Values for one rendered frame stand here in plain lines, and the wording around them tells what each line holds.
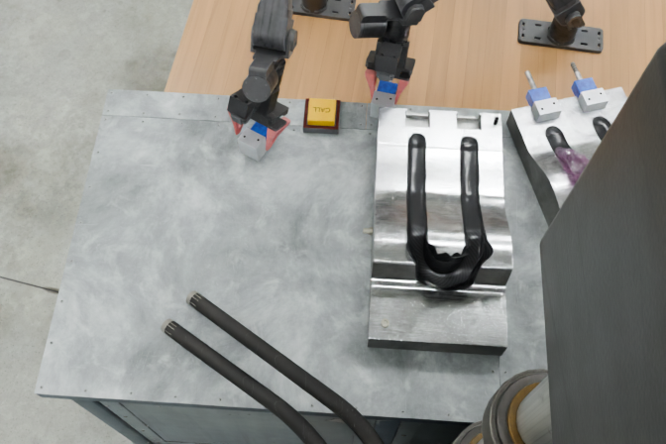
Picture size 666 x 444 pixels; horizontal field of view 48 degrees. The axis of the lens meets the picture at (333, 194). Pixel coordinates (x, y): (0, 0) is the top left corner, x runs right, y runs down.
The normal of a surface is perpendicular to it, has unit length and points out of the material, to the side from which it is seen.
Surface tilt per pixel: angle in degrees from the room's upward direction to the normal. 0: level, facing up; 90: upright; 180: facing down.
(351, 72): 0
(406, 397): 0
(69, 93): 0
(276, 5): 39
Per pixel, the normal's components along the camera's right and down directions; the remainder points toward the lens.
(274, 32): -0.15, 0.19
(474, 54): 0.00, -0.46
